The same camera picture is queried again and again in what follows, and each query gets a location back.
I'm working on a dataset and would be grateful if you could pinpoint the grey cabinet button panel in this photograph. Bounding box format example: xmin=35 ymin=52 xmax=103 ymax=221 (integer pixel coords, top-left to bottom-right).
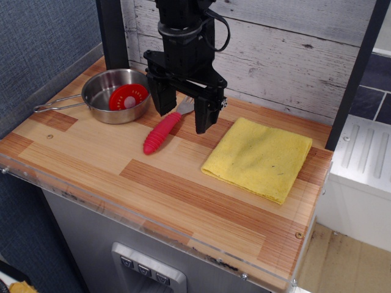
xmin=111 ymin=242 xmax=188 ymax=292

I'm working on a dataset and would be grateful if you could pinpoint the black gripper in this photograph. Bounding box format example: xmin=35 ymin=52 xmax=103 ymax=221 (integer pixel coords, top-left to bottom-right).
xmin=144 ymin=29 xmax=227 ymax=134

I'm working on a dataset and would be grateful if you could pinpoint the white ribbed appliance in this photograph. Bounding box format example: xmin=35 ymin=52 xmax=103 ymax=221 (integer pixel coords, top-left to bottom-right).
xmin=316 ymin=115 xmax=390 ymax=251

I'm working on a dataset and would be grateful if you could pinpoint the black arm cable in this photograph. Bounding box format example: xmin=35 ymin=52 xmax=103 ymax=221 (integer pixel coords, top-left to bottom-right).
xmin=201 ymin=8 xmax=231 ymax=52

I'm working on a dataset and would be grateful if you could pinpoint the clear acrylic table edge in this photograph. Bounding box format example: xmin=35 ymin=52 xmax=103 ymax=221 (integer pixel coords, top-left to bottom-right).
xmin=1 ymin=154 xmax=298 ymax=292

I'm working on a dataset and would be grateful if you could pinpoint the fork with red handle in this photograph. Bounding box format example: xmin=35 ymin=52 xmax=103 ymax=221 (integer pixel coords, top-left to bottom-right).
xmin=143 ymin=96 xmax=194 ymax=155

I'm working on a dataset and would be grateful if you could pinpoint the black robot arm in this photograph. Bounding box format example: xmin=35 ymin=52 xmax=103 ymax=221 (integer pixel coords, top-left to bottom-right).
xmin=144 ymin=1 xmax=228 ymax=134

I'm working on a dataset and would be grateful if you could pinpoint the dark right frame post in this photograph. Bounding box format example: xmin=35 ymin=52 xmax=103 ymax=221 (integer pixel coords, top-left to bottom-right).
xmin=325 ymin=0 xmax=390 ymax=151

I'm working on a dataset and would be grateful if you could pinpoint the yellow folded cloth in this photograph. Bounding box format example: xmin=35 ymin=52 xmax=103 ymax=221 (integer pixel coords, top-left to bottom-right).
xmin=201 ymin=118 xmax=312 ymax=204

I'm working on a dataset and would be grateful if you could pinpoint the dark left frame post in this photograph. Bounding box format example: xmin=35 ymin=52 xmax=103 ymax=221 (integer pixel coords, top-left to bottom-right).
xmin=95 ymin=0 xmax=130 ymax=70

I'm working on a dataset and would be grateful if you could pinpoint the dark frame post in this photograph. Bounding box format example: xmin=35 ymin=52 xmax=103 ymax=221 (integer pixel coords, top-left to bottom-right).
xmin=325 ymin=0 xmax=390 ymax=151
xmin=95 ymin=0 xmax=130 ymax=70

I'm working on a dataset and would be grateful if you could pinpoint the red tomato slice toy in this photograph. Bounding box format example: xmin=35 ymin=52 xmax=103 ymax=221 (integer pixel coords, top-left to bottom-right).
xmin=109 ymin=84 xmax=149 ymax=110

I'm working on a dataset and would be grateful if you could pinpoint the stainless steel pan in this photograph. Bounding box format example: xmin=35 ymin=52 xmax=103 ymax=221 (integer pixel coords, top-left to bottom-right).
xmin=34 ymin=69 xmax=151 ymax=125

